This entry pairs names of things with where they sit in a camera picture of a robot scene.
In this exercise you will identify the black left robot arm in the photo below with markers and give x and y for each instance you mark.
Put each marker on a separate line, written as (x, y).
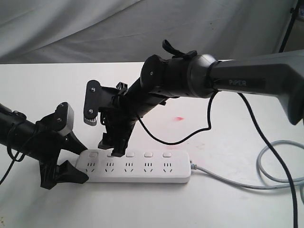
(18, 134)

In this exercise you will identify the grey backdrop cloth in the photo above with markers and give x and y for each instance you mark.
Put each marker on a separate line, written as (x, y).
(88, 31)

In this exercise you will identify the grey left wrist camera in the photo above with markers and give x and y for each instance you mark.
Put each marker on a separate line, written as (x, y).
(63, 119)

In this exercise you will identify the white five-socket power strip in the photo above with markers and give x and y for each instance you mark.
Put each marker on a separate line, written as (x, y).
(154, 166)

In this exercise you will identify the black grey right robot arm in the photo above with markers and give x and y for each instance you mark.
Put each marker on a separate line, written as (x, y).
(280, 75)

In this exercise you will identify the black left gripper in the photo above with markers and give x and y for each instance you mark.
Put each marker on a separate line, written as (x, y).
(49, 144)

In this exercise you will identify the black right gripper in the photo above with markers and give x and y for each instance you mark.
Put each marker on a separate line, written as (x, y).
(116, 115)

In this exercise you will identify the black tripod stand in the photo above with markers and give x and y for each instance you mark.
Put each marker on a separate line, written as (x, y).
(293, 12)

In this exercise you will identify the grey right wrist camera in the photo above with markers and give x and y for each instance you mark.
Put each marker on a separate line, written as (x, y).
(91, 104)

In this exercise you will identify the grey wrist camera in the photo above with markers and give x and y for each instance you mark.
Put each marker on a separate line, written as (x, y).
(91, 104)
(63, 119)

